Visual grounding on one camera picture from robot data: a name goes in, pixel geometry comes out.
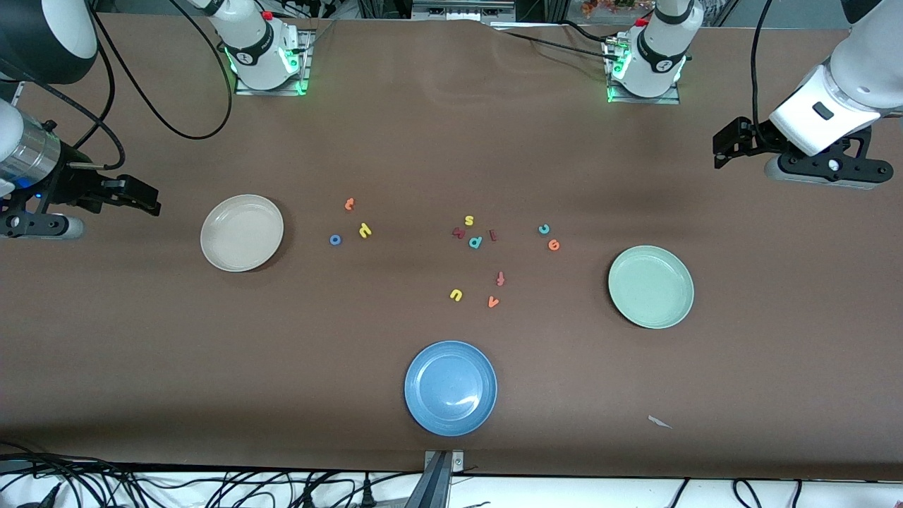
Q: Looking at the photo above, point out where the beige brown plate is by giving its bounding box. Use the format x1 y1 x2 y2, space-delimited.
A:
200 194 285 273

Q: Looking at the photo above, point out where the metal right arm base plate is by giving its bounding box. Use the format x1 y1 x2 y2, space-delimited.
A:
234 28 313 97

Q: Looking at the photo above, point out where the looped black cable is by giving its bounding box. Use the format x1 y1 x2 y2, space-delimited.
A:
732 478 766 508

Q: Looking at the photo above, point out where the pale green plate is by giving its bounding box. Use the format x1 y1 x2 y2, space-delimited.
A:
607 245 696 330

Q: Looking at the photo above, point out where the blue plate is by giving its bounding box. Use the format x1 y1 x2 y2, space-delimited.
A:
404 340 499 437

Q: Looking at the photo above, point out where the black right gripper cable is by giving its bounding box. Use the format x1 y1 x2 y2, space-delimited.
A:
0 42 126 171

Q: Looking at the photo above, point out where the black right arm loop cable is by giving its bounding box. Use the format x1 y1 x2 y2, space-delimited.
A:
90 0 235 140

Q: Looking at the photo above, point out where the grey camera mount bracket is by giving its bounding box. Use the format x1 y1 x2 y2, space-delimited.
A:
404 449 466 508

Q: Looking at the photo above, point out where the silver aluminium frame bar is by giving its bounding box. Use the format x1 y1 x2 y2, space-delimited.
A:
411 0 517 22

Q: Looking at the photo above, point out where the brown table cover sheet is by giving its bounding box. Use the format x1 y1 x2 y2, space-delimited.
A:
0 11 903 482

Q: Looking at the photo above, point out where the tangled black cable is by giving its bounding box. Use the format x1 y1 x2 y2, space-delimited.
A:
0 441 152 508

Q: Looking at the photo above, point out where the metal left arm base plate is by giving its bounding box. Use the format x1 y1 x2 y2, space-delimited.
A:
605 35 682 106

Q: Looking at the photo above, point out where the orange leafy decoration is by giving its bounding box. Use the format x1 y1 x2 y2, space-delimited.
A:
582 0 653 16

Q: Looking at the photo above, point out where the black cable on table cover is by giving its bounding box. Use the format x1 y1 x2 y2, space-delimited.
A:
494 27 622 63
554 20 614 47

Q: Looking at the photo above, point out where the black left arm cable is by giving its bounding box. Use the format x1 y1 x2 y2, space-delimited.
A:
750 0 773 135

